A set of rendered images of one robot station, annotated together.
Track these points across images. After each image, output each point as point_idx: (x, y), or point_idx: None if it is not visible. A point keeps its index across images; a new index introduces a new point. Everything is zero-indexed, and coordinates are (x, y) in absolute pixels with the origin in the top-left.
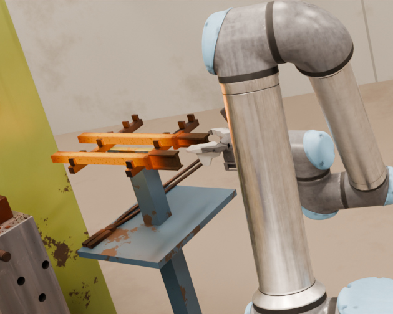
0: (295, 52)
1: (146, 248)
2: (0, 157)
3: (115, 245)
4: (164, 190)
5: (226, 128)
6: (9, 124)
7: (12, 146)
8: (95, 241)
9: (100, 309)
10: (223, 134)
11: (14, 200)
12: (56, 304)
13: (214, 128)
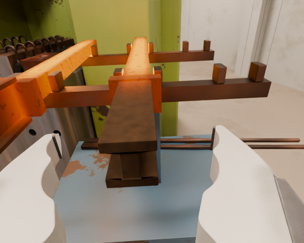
0: None
1: (74, 203)
2: (92, 33)
3: (86, 165)
4: (200, 145)
5: (277, 182)
6: (107, 5)
7: (105, 28)
8: (88, 145)
9: None
10: (199, 214)
11: (97, 74)
12: (63, 163)
13: (231, 134)
